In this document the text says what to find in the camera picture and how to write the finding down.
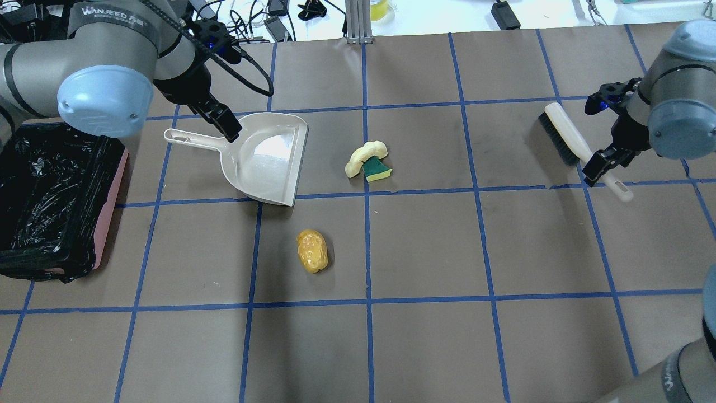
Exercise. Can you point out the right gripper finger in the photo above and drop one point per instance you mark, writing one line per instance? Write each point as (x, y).
(618, 156)
(596, 167)

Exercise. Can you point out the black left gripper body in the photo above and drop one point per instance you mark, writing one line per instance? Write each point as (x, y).
(186, 85)

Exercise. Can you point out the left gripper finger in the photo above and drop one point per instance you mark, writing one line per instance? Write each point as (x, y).
(222, 118)

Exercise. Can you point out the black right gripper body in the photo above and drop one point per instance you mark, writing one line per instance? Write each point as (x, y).
(622, 132)

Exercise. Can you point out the white hand brush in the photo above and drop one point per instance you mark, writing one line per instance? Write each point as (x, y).
(573, 149)

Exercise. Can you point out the white plastic dustpan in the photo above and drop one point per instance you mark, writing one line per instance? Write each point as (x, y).
(264, 162)

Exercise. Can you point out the cream bread toy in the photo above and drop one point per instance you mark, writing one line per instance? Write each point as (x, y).
(361, 155)

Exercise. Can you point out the yellow potato toy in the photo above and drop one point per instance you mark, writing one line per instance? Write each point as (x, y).
(312, 250)

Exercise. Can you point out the green yellow sponge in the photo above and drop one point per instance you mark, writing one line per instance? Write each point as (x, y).
(375, 170)

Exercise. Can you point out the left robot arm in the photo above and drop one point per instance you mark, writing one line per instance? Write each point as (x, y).
(102, 77)

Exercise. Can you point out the bin with black bag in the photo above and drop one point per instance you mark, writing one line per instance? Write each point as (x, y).
(56, 180)

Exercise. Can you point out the yellow tape roll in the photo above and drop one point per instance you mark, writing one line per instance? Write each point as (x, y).
(378, 9)

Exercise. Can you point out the black power brick top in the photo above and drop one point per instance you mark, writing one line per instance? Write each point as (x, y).
(504, 16)

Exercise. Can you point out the aluminium frame post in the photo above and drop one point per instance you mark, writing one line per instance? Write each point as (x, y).
(358, 22)

